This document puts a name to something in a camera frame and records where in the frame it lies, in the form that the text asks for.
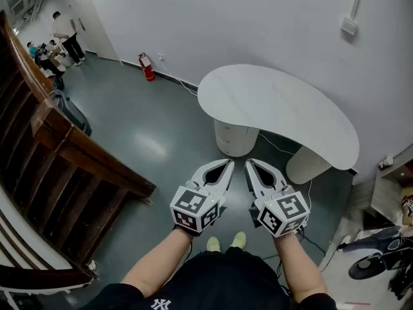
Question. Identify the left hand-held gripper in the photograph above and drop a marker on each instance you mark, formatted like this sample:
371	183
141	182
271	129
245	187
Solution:
197	210

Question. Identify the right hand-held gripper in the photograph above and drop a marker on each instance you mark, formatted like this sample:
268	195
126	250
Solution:
284	213

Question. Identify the person's left forearm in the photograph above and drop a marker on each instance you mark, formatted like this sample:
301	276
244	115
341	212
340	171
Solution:
158	263

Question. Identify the person's right forearm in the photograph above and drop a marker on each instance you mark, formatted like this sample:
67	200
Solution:
298	266

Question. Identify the white table with drawer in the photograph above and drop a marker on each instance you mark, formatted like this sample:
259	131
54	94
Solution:
277	105

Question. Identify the person's right pale yellow shoe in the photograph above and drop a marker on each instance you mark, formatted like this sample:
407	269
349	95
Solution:
238	239

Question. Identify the person's pale yellow shoe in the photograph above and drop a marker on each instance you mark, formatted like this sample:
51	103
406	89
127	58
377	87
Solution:
213	244
238	239

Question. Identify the person's left pale yellow shoe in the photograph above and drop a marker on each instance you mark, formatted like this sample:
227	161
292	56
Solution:
213	244

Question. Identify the person's black T-shirt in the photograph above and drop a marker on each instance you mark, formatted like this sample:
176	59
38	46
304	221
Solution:
222	283

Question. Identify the wooden shelf unit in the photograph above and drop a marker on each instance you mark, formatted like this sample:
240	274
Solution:
392	189

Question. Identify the red fire extinguisher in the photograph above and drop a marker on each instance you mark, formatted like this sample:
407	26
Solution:
147	68

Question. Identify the black floor device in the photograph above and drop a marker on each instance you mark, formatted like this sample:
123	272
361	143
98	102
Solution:
377	252

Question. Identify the black bag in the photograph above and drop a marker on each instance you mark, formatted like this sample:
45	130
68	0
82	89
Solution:
72	115

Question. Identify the white door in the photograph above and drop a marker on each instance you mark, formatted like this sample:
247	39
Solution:
92	21

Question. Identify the white wall junction box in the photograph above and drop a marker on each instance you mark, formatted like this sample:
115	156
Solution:
349	26

